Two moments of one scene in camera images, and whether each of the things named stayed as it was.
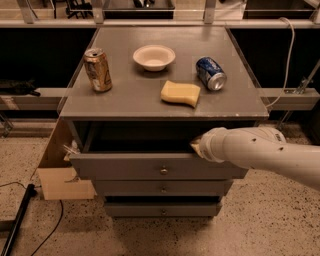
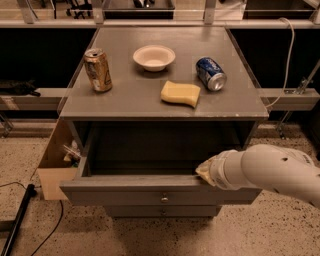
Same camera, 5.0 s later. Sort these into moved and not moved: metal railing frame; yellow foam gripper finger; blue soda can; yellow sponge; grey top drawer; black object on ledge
Moved: yellow foam gripper finger; grey top drawer
Not moved: black object on ledge; yellow sponge; metal railing frame; blue soda can
